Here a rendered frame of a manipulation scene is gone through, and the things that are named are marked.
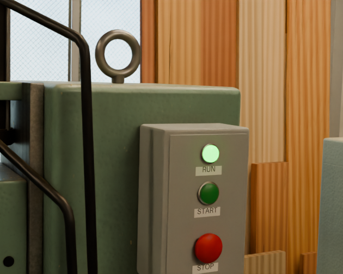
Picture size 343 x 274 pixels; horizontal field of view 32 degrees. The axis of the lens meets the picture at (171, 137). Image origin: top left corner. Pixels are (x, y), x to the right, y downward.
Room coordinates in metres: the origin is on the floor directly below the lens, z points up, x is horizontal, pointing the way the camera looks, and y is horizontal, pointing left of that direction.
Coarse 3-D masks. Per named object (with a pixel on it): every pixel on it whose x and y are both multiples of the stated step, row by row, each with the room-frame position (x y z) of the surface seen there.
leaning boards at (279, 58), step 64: (192, 0) 2.13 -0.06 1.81; (256, 0) 2.30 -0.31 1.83; (320, 0) 2.45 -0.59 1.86; (192, 64) 2.12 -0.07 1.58; (256, 64) 2.28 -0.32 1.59; (320, 64) 2.44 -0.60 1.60; (256, 128) 2.27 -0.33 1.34; (320, 128) 2.43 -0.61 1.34; (256, 192) 2.17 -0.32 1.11; (320, 192) 2.42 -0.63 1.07; (256, 256) 2.03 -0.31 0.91
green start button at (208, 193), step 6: (204, 186) 0.57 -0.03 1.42; (210, 186) 0.57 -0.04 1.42; (216, 186) 0.58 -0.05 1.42; (198, 192) 0.57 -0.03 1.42; (204, 192) 0.57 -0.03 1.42; (210, 192) 0.57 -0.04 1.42; (216, 192) 0.58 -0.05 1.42; (198, 198) 0.58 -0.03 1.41; (204, 198) 0.57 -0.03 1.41; (210, 198) 0.57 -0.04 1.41; (216, 198) 0.58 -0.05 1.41; (210, 204) 0.58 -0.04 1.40
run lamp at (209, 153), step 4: (208, 144) 0.58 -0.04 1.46; (212, 144) 0.58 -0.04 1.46; (204, 148) 0.58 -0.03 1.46; (208, 148) 0.57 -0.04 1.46; (212, 148) 0.58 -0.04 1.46; (216, 148) 0.58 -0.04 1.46; (204, 152) 0.57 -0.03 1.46; (208, 152) 0.57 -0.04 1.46; (212, 152) 0.57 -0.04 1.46; (216, 152) 0.58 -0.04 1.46; (204, 156) 0.57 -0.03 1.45; (208, 156) 0.57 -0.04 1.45; (212, 156) 0.57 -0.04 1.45; (216, 156) 0.58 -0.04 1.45; (204, 160) 0.58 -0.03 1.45; (208, 160) 0.57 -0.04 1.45; (212, 160) 0.58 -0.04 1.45
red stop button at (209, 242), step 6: (204, 234) 0.57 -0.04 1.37; (210, 234) 0.57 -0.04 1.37; (198, 240) 0.57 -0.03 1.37; (204, 240) 0.57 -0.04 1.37; (210, 240) 0.57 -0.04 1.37; (216, 240) 0.57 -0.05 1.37; (198, 246) 0.57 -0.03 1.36; (204, 246) 0.57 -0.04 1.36; (210, 246) 0.57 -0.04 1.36; (216, 246) 0.57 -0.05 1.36; (222, 246) 0.58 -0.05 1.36; (198, 252) 0.57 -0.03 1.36; (204, 252) 0.57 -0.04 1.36; (210, 252) 0.57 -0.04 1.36; (216, 252) 0.57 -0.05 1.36; (198, 258) 0.57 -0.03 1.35; (204, 258) 0.57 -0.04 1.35; (210, 258) 0.57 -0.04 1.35; (216, 258) 0.58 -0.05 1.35
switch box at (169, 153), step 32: (160, 128) 0.57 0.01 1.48; (192, 128) 0.58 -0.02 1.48; (224, 128) 0.59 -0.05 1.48; (160, 160) 0.56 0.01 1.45; (192, 160) 0.57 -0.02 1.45; (224, 160) 0.59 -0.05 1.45; (160, 192) 0.56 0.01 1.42; (192, 192) 0.57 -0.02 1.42; (224, 192) 0.59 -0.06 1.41; (160, 224) 0.56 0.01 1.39; (192, 224) 0.57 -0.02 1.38; (224, 224) 0.59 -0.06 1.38; (160, 256) 0.56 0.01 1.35; (192, 256) 0.57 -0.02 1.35; (224, 256) 0.59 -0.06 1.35
